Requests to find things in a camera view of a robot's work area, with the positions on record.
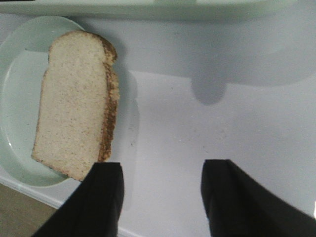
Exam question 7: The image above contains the bread slice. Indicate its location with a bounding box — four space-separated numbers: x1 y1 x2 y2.
32 30 119 181

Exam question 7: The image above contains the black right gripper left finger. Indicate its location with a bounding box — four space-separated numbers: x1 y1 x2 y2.
33 162 123 237

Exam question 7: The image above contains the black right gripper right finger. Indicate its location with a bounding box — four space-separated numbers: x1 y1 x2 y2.
200 159 316 237

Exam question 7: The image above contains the mint green round plate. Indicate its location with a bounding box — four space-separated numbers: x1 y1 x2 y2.
0 16 82 187

